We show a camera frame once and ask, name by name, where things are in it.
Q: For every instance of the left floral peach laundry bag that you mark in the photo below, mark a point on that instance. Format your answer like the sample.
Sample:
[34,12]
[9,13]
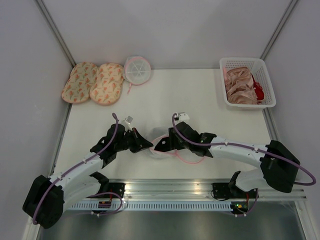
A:
[81,79]

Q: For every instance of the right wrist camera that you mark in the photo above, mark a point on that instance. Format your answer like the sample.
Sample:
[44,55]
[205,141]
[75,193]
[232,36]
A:
[181,117]

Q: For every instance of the red bra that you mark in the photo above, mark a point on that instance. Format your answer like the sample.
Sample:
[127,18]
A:
[260,95]

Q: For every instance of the white pink mesh laundry bag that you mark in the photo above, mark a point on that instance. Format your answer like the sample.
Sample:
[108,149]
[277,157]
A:
[156,134]

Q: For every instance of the white plastic basket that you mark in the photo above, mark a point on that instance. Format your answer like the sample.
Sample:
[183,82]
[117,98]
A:
[260,73]

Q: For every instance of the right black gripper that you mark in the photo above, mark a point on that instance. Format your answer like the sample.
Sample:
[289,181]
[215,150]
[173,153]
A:
[174,143]

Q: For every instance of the black bra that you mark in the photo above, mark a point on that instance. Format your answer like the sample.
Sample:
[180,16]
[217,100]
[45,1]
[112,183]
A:
[164,145]

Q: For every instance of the right floral peach laundry bag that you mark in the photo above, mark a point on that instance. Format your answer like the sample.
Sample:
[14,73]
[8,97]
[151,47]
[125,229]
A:
[108,87]

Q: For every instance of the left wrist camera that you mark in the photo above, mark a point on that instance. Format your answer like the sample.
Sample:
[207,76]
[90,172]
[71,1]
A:
[127,123]

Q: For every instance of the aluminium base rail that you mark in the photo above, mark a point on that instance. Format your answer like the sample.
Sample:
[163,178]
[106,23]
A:
[193,190]

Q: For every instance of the floral peach laundry bag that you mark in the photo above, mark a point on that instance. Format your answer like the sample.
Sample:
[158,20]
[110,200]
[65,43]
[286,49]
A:
[81,79]
[108,87]

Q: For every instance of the pink bras pile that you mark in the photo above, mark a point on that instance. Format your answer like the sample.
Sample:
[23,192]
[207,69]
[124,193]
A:
[239,86]

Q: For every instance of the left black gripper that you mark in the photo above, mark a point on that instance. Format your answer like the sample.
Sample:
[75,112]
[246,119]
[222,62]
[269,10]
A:
[140,142]

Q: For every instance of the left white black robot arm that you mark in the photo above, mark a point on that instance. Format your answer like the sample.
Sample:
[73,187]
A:
[49,197]

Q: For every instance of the left aluminium frame post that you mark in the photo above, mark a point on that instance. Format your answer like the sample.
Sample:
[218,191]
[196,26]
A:
[55,31]

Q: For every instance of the white slotted cable duct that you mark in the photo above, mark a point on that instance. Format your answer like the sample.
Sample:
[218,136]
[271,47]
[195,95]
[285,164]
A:
[93,205]

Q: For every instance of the right aluminium frame post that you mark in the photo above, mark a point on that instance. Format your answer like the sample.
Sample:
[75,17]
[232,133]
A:
[279,27]

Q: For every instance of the aluminium frame post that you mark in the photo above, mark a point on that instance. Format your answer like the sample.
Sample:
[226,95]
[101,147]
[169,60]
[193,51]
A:
[279,27]
[55,31]

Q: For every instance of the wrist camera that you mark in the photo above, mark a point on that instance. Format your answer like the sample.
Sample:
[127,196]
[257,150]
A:
[127,123]
[181,117]

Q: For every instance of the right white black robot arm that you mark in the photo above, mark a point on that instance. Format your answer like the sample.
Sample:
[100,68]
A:
[274,165]

